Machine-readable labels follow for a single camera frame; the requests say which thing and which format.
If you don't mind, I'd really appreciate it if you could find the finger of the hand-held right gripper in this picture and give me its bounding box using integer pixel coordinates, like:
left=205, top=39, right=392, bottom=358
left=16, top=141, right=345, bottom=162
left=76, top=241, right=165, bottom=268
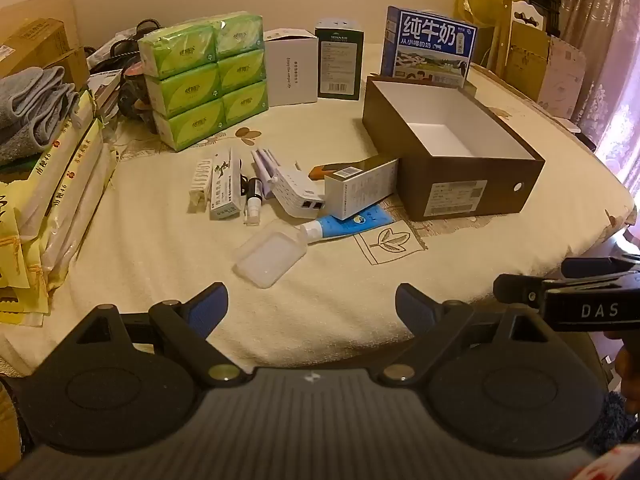
left=561, top=257, right=640, bottom=281
left=494, top=274, right=546, bottom=311

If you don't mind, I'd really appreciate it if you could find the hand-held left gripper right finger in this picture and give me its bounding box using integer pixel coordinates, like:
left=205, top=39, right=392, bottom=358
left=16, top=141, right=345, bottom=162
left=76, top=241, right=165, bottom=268
left=372, top=283, right=573, bottom=387

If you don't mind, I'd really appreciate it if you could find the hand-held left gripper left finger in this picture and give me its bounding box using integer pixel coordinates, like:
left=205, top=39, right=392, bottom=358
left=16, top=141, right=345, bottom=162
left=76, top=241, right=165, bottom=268
left=61, top=282, right=251, bottom=388

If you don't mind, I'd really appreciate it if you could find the clear plastic tray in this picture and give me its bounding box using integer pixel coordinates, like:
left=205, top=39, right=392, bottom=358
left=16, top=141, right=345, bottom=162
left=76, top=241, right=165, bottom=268
left=235, top=220, right=309, bottom=289

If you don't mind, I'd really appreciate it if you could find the blue white tube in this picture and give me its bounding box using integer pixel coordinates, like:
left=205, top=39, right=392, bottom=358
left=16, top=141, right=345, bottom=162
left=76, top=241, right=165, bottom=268
left=300, top=207, right=396, bottom=246

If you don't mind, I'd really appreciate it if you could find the small white spray bottle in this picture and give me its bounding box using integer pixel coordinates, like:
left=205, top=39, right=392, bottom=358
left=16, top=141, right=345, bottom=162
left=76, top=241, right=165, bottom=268
left=243, top=177, right=264, bottom=226

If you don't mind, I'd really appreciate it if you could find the green white medicine box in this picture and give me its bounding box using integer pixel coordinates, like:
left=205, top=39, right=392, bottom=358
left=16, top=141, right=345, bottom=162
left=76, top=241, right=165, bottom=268
left=209, top=147, right=244, bottom=221

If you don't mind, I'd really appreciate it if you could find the clear vial strip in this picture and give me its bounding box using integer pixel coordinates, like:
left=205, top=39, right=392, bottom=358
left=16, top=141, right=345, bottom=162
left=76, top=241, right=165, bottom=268
left=187, top=151, right=217, bottom=213

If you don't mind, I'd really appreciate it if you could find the small white barcode box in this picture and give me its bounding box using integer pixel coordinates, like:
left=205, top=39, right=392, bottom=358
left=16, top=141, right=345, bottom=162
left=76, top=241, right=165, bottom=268
left=324, top=156, right=401, bottom=220

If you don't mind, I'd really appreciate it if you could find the brown cardboard box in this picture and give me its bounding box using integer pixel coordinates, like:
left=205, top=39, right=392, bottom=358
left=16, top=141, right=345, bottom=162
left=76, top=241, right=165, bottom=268
left=362, top=75, right=546, bottom=222

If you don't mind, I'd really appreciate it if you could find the white network adapter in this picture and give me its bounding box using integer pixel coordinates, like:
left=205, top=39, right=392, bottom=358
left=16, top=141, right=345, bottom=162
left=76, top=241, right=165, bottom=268
left=270, top=161, right=326, bottom=220

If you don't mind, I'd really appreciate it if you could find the purple pen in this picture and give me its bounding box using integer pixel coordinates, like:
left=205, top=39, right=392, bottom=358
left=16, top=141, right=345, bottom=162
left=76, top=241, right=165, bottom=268
left=251, top=147, right=279, bottom=199

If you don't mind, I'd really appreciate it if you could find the person's right hand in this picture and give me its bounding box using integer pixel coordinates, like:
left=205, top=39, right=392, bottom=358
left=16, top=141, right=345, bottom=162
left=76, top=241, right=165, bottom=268
left=605, top=332, right=640, bottom=396

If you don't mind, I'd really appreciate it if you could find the dark flat object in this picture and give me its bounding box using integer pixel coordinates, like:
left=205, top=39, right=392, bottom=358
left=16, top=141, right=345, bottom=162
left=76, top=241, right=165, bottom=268
left=570, top=125, right=598, bottom=152

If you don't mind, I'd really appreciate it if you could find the white rice bag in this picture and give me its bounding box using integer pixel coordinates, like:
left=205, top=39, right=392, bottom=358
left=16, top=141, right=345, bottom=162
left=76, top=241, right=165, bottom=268
left=40, top=130, right=108, bottom=261
left=45, top=145, right=119, bottom=286

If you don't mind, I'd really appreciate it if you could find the red white patterned clothing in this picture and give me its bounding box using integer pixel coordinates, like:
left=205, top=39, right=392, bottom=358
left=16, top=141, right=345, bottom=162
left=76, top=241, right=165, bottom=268
left=575, top=442, right=640, bottom=480

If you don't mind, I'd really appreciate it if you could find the stack of yellow packets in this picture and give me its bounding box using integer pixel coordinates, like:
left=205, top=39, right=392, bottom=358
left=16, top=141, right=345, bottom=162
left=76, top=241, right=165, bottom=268
left=0, top=180, right=51, bottom=326

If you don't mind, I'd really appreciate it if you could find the yellow packet stack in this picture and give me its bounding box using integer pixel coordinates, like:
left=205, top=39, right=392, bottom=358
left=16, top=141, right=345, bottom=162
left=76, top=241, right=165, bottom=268
left=17, top=91, right=96, bottom=241

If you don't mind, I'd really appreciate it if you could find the purple patterned curtain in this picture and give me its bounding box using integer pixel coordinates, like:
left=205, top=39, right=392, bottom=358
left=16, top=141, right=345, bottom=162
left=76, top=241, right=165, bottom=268
left=550, top=0, right=640, bottom=186

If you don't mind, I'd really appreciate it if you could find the pack of green tissue packets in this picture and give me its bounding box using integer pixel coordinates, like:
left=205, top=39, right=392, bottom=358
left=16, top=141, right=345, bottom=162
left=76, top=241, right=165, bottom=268
left=137, top=10, right=269, bottom=152

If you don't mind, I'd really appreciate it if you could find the dark round bag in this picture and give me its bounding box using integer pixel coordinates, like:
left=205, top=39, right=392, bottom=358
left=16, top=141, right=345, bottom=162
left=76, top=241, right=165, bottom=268
left=117, top=57, right=161, bottom=133

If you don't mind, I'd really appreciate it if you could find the white printed packet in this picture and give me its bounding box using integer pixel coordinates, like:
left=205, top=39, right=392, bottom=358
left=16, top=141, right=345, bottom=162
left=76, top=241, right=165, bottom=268
left=92, top=70, right=123, bottom=111

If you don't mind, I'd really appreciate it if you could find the dark green box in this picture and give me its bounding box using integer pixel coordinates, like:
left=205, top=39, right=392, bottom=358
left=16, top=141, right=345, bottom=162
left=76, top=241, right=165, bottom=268
left=315, top=17, right=366, bottom=102

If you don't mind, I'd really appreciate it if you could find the white cardboard box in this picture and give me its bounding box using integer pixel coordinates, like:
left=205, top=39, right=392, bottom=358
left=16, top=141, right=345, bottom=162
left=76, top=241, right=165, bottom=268
left=263, top=29, right=319, bottom=108

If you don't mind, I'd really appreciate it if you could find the blue milk carton box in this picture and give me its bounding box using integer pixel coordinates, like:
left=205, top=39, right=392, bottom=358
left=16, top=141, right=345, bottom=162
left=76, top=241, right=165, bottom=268
left=381, top=6, right=478, bottom=90

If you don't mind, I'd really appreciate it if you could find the white carved wooden panel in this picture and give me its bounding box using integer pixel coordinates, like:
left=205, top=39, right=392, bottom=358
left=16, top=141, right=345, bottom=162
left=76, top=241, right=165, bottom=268
left=510, top=0, right=545, bottom=28

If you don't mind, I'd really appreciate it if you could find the grey towel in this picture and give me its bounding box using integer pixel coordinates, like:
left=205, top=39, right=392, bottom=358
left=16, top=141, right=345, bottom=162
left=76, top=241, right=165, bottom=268
left=0, top=66, right=81, bottom=166

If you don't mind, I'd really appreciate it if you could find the tan cardboard box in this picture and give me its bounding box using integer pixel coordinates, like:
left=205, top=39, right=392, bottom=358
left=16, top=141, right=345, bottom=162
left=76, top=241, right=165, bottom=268
left=0, top=19, right=91, bottom=93

